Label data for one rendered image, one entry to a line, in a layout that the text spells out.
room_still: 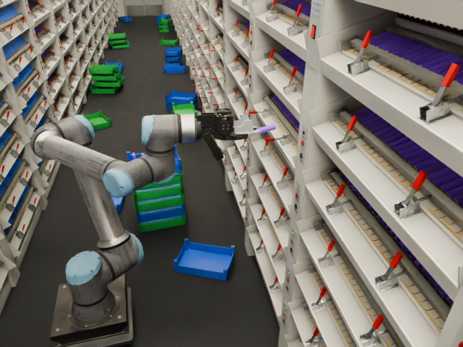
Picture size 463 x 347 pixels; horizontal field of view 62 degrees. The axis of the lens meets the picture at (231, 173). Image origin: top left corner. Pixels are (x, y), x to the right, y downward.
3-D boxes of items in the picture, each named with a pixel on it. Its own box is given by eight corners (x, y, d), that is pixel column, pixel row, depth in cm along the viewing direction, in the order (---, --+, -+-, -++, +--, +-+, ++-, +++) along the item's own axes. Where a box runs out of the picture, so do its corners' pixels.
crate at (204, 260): (174, 272, 214) (173, 261, 210) (185, 248, 231) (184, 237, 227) (227, 281, 208) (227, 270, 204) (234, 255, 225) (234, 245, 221)
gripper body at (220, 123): (235, 116, 119) (196, 118, 117) (234, 142, 123) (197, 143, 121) (231, 107, 125) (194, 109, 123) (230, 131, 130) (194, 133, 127)
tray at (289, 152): (297, 180, 129) (291, 156, 123) (255, 113, 180) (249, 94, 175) (354, 158, 128) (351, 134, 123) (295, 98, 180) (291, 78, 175)
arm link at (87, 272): (65, 292, 171) (56, 263, 162) (98, 272, 182) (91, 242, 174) (84, 310, 162) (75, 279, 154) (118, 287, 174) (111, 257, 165)
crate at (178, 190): (134, 202, 231) (132, 190, 227) (131, 184, 247) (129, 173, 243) (183, 193, 238) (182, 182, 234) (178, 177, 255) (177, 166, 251)
